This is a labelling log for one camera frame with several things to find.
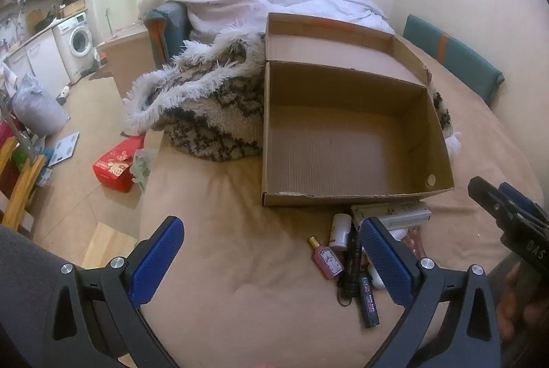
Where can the clear pinkish packet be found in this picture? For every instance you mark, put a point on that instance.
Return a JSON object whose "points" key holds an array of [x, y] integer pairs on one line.
{"points": [[415, 241]]}

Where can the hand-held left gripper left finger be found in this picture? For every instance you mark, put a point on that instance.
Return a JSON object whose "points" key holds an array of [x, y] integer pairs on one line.
{"points": [[156, 261]]}

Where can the fuzzy patterned blanket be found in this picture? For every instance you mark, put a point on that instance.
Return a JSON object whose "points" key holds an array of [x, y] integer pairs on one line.
{"points": [[206, 115]]}

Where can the red gift bag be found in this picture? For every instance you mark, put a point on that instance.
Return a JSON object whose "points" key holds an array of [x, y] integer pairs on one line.
{"points": [[116, 168]]}

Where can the beige bedside cabinet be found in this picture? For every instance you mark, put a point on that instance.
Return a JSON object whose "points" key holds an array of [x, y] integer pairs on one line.
{"points": [[128, 55]]}

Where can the teal cushion with orange stripe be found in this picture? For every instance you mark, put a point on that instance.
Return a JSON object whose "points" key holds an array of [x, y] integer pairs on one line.
{"points": [[454, 55], [167, 25]]}

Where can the cardboard box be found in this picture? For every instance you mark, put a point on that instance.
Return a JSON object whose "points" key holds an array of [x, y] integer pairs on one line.
{"points": [[334, 145]]}

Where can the person's right hand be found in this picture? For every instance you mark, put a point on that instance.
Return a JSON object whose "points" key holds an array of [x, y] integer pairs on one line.
{"points": [[512, 299]]}

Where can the small white bottle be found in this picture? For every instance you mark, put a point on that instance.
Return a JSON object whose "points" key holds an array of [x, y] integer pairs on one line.
{"points": [[341, 233]]}

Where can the black flashlight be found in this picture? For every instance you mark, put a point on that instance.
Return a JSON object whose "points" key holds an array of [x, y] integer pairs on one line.
{"points": [[351, 265]]}

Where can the white and green plastic bag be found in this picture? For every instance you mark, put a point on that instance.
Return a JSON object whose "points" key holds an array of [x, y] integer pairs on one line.
{"points": [[143, 168]]}

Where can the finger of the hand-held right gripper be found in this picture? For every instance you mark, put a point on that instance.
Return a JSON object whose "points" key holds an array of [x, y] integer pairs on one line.
{"points": [[517, 196], [489, 201]]}

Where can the light wooden board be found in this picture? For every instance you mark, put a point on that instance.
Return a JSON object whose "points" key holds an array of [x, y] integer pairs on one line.
{"points": [[109, 246]]}

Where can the grey plastic bag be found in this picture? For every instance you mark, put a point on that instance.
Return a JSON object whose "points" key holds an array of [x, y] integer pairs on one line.
{"points": [[38, 106]]}

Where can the white bathroom scale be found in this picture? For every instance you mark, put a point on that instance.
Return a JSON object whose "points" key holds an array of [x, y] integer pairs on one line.
{"points": [[64, 148]]}

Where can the black printed candy pack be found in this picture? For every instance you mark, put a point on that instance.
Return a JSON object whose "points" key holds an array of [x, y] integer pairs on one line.
{"points": [[369, 303]]}

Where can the white kitchen counter cabinets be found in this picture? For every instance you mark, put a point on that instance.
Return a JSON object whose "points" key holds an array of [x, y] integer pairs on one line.
{"points": [[38, 59]]}

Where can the white washing machine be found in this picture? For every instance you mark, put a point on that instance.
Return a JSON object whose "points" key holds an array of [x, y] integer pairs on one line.
{"points": [[79, 40]]}

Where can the yellow wooden chair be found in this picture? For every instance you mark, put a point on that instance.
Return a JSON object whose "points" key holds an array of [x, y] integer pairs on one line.
{"points": [[21, 188]]}

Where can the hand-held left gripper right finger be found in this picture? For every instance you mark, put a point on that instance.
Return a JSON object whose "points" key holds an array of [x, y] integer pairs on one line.
{"points": [[386, 261]]}

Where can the pink perfume bottle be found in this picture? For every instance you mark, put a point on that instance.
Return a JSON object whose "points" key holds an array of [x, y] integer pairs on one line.
{"points": [[330, 261]]}

